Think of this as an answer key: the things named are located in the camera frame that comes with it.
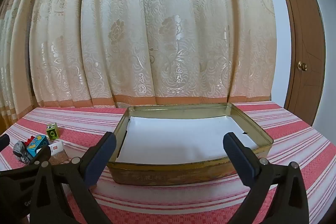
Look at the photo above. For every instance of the green toy brick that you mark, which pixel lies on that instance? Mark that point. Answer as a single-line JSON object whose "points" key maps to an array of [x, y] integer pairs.
{"points": [[52, 131]]}

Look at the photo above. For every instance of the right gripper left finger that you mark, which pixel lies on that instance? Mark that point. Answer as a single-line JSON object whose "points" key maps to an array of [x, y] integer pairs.
{"points": [[88, 170]]}

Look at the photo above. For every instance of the gold metal tin tray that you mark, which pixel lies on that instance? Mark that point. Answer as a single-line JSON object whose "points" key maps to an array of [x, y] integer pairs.
{"points": [[187, 173]]}

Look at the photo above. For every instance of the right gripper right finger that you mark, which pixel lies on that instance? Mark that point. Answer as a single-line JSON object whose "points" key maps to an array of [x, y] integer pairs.
{"points": [[289, 203]]}

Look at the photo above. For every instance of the brown wooden door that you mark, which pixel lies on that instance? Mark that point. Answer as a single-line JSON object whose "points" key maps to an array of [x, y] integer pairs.
{"points": [[307, 45]]}

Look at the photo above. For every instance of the red toy brick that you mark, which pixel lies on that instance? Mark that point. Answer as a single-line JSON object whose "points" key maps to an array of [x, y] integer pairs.
{"points": [[28, 141]]}

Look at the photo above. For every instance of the white cork-sided box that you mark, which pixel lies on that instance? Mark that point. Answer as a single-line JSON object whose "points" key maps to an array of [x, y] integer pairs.
{"points": [[58, 153]]}

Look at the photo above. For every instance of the grey rock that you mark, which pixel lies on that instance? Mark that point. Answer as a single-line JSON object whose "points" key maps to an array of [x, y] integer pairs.
{"points": [[21, 153]]}

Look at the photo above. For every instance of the brass door knob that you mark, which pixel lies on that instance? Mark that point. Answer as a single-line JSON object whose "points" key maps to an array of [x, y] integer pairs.
{"points": [[302, 66]]}

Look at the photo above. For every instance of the white paper tray liner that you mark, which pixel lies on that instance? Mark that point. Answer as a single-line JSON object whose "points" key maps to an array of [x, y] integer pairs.
{"points": [[178, 141]]}

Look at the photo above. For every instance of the blue toy brick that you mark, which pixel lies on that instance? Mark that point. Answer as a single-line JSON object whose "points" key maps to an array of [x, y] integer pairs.
{"points": [[37, 143]]}

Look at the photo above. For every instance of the cream floral curtain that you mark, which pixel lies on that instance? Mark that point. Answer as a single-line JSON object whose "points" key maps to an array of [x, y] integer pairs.
{"points": [[117, 53]]}

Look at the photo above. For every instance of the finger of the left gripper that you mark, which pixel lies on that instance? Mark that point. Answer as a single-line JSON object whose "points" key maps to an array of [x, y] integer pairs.
{"points": [[4, 141], [44, 154]]}

